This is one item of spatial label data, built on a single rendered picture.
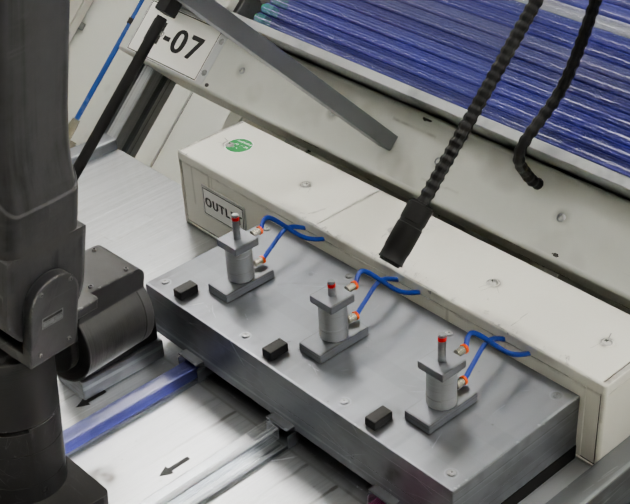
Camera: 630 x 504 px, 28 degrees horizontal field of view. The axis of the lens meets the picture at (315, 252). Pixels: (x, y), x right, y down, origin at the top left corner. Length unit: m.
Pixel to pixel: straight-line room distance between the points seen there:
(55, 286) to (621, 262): 0.46
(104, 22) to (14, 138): 3.22
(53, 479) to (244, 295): 0.28
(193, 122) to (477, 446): 2.63
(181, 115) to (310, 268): 2.46
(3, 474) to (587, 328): 0.43
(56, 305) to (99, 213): 0.56
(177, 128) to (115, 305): 2.69
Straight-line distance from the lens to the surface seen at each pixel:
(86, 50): 3.86
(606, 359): 0.92
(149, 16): 1.38
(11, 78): 0.63
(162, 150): 3.47
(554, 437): 0.91
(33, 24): 0.62
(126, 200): 1.27
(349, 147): 1.14
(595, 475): 0.92
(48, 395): 0.76
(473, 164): 1.07
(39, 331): 0.70
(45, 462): 0.78
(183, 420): 0.99
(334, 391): 0.91
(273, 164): 1.14
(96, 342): 0.78
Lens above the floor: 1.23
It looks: 1 degrees down
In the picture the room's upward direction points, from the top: 29 degrees clockwise
